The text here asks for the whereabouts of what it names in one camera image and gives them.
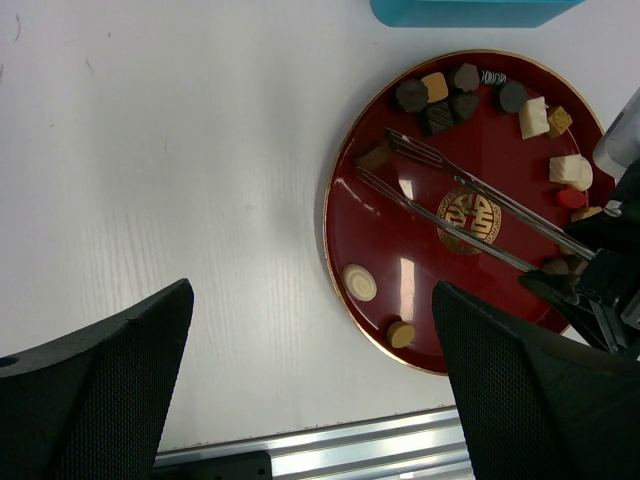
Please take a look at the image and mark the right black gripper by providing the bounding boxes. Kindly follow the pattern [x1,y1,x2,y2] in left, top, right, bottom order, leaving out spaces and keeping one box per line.
[518,162,639,360]

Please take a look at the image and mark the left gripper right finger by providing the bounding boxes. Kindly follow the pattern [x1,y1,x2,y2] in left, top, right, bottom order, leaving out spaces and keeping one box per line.
[432,281,639,479]

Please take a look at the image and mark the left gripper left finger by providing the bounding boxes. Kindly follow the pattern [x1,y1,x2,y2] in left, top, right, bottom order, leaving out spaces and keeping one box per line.
[1,279,194,479]

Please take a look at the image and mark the metal tongs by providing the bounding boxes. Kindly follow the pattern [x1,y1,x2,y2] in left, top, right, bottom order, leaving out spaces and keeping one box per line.
[354,127,599,276]

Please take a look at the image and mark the caramel cup chocolate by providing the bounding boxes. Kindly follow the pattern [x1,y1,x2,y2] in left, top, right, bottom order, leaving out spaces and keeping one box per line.
[355,144,393,172]

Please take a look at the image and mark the red chocolate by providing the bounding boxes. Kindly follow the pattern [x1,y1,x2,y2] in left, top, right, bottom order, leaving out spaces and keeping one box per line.
[555,187,588,210]

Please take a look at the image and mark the tan round chocolate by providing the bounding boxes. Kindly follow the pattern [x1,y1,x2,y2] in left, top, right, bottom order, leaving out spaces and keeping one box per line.
[386,320,415,349]

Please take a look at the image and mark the white block chocolate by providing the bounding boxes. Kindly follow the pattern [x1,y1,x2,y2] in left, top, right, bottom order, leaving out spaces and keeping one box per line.
[519,96,550,140]

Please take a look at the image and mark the white round swirl chocolate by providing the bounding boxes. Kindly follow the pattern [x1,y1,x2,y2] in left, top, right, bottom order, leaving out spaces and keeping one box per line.
[341,264,377,302]

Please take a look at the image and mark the dark striped square chocolate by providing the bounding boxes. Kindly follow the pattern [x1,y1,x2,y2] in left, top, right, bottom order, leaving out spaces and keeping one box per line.
[418,101,454,136]

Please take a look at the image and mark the red round tray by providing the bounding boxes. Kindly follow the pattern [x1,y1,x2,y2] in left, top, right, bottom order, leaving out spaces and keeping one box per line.
[323,50,603,375]

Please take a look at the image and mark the teal tin box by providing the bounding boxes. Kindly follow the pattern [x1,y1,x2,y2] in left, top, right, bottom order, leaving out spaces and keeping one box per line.
[369,0,582,28]

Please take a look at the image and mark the aluminium rail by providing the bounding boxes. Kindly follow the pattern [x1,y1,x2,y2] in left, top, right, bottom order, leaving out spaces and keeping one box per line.
[155,407,474,479]

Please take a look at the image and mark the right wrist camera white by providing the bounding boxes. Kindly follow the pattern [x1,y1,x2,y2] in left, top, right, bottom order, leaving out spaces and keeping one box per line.
[593,89,640,180]

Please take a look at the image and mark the left black mount plate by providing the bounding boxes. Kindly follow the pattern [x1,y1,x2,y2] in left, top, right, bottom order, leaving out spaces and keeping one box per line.
[151,451,273,480]

